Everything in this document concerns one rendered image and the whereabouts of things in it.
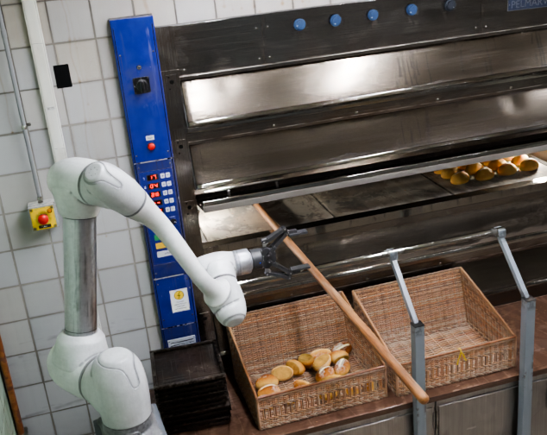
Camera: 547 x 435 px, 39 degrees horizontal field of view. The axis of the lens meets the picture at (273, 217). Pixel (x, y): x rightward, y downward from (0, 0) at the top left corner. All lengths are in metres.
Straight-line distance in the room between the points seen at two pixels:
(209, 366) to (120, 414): 0.80
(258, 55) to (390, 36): 0.56
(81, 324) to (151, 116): 0.92
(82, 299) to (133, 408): 0.37
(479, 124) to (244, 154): 1.06
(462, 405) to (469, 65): 1.43
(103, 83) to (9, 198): 0.58
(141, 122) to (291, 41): 0.67
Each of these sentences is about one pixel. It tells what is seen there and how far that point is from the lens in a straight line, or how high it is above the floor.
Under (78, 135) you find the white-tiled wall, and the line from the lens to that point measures 3.03.
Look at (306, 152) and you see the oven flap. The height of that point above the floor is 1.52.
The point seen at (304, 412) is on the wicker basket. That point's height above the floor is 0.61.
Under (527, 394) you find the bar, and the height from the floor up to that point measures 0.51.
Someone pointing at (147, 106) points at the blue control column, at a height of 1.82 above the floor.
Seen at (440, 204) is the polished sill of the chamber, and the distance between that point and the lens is 3.54.
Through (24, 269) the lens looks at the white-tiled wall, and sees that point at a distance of 3.20.
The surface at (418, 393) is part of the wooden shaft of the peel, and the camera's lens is 2.19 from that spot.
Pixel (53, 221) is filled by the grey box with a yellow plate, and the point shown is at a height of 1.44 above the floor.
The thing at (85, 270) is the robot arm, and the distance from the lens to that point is 2.42.
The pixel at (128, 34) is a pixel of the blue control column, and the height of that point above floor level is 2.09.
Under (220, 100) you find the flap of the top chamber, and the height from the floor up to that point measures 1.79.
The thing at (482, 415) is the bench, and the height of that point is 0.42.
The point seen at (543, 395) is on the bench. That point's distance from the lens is 3.56.
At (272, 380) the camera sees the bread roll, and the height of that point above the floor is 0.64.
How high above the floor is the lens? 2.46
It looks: 22 degrees down
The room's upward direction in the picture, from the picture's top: 6 degrees counter-clockwise
